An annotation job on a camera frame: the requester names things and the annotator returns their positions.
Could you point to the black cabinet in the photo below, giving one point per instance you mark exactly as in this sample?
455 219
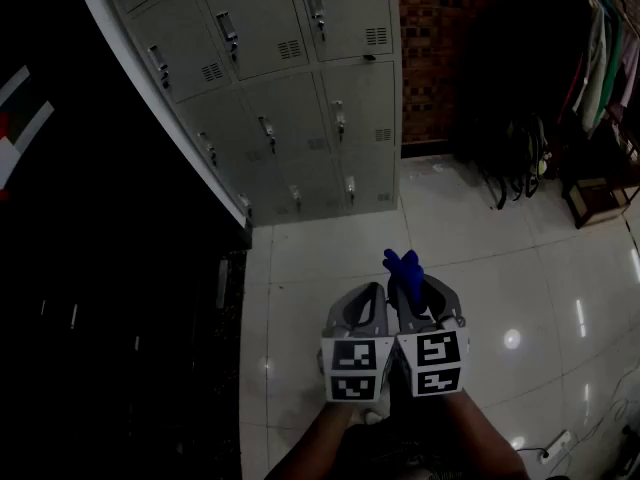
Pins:
125 343

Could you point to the wooden stool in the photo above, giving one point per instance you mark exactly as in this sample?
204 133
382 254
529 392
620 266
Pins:
597 198

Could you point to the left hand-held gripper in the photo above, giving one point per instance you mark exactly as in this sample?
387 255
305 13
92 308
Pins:
352 368

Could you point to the pink hanging garment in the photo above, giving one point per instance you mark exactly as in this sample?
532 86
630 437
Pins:
631 73

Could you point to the person's left forearm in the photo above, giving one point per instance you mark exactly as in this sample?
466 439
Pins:
315 443

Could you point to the black bags pile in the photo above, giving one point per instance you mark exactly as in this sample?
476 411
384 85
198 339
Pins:
520 158

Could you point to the person's dark clothing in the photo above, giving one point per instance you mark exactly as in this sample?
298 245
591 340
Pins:
410 450

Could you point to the blue cloth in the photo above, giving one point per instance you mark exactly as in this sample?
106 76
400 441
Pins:
407 275

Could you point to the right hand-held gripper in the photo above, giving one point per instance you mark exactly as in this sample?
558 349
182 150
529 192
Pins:
440 363

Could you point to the person's right forearm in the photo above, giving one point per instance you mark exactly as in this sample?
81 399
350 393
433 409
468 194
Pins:
480 433

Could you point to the grey metal locker doors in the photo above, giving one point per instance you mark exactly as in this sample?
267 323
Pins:
280 93

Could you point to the person's white shoe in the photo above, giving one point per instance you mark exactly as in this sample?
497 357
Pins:
376 413

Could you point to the white hanging garment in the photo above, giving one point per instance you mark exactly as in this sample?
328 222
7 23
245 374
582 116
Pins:
594 68

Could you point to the green hanging garment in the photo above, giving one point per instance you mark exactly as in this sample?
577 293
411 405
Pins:
612 58

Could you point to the white power strip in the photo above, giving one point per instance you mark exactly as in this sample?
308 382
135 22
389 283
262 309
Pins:
556 446

